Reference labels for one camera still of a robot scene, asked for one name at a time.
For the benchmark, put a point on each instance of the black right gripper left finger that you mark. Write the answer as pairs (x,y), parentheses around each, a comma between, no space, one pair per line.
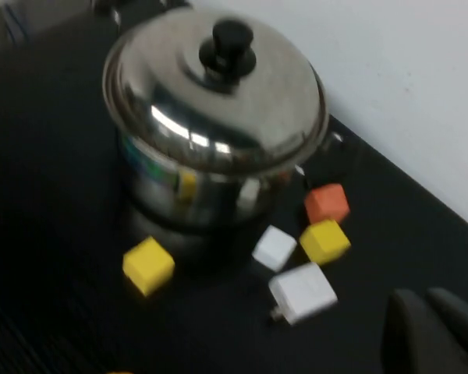
(417,339)

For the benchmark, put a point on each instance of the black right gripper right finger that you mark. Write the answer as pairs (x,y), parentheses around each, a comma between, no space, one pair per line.
(460,323)

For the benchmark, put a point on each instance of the stainless steel pot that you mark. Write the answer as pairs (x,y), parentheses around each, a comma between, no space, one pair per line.
(218,198)

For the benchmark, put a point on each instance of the white charger adapter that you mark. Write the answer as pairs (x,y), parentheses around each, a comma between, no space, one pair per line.
(303,294)

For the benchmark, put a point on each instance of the yellow cube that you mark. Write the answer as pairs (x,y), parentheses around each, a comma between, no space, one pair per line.
(324,241)
(148,267)

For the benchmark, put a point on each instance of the orange cube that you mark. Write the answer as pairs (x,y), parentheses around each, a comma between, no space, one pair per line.
(327,202)

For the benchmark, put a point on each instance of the white cube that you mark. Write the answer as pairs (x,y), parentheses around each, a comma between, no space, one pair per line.
(274,248)

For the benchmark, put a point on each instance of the dark grey table mat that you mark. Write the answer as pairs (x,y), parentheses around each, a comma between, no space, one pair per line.
(43,156)

